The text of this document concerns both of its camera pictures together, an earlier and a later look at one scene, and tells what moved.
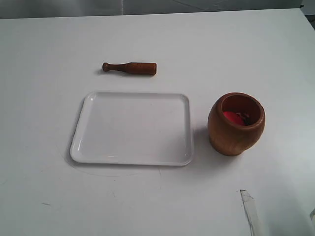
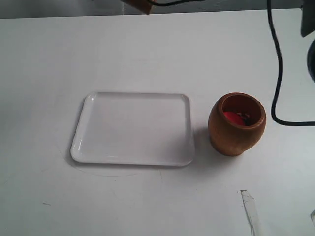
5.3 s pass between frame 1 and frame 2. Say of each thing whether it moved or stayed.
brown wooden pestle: moved
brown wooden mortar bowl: stayed
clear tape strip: stayed
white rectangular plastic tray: stayed
